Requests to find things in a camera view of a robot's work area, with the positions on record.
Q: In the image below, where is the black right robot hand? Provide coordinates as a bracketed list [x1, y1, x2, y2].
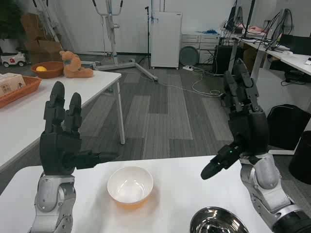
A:
[200, 58, 270, 180]

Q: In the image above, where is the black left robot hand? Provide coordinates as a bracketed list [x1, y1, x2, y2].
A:
[39, 81, 120, 176]

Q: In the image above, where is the shiny metal bowl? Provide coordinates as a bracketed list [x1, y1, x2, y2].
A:
[189, 206, 250, 233]

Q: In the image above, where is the brown round bowl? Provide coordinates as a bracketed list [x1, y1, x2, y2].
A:
[31, 61, 65, 79]

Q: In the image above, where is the white bowl orange outside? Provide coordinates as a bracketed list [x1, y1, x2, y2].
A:
[107, 166, 154, 211]

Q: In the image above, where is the black bag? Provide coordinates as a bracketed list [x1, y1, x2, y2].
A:
[266, 104, 311, 151]

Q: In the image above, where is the black trash bin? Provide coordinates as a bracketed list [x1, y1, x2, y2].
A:
[288, 131, 311, 185]

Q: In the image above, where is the orange wicker basket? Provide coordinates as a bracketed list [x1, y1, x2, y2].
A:
[0, 75, 42, 109]

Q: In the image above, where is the white table leg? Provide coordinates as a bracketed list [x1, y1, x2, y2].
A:
[116, 79, 126, 146]

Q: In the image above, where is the black computer tower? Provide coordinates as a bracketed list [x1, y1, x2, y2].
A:
[212, 45, 244, 75]

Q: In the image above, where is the beige printed carton box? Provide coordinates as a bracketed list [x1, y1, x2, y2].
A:
[0, 72, 26, 98]

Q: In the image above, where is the orange teddy bear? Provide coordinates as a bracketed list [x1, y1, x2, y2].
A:
[59, 50, 94, 79]

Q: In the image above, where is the black laptop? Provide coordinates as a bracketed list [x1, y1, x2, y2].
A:
[278, 33, 311, 55]

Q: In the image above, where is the round grey tray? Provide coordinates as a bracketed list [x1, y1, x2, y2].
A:
[179, 45, 200, 66]

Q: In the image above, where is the white toy car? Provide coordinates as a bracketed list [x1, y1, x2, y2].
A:
[0, 47, 28, 68]

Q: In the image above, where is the white drawer cabinet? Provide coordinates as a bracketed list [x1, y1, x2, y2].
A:
[181, 33, 221, 65]

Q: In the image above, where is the pink cloth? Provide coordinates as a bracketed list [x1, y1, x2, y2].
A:
[249, 25, 268, 33]

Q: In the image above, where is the brown cardboard boxes stack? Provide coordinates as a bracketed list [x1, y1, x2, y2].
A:
[20, 13, 64, 64]

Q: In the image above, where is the grey computer monitor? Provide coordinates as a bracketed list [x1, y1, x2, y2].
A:
[271, 9, 296, 50]

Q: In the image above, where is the black monitor stand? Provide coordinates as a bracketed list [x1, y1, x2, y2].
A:
[240, 0, 256, 41]

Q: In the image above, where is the tall white cabinet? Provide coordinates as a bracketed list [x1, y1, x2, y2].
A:
[150, 11, 183, 70]

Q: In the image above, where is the dark green plant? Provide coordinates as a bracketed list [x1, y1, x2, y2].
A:
[0, 0, 25, 40]

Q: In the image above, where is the black tripod stand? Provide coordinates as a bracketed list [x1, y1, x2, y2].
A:
[137, 6, 156, 70]

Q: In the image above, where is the white floor cable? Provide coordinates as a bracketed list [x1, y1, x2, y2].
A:
[155, 69, 225, 98]

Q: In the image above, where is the white metal lift frame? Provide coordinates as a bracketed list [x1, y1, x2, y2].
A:
[90, 0, 159, 82]

